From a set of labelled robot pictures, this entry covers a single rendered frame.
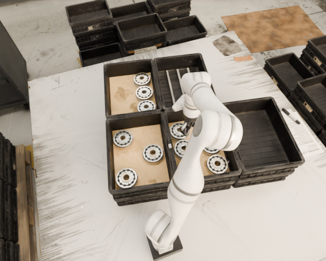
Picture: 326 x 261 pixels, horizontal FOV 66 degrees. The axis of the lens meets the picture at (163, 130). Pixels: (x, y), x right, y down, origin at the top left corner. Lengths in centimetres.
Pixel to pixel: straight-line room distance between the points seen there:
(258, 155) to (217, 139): 78
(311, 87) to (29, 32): 323
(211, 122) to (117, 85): 107
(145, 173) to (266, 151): 63
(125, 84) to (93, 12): 140
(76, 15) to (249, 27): 204
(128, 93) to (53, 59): 183
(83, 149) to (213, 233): 84
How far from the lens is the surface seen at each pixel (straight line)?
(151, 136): 133
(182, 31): 269
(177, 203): 74
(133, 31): 253
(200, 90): 77
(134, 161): 127
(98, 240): 133
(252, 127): 144
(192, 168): 65
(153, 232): 87
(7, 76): 247
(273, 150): 140
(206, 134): 59
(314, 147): 168
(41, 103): 182
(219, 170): 124
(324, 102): 240
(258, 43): 333
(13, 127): 277
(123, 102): 148
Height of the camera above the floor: 198
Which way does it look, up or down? 58 degrees down
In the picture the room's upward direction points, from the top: 1 degrees counter-clockwise
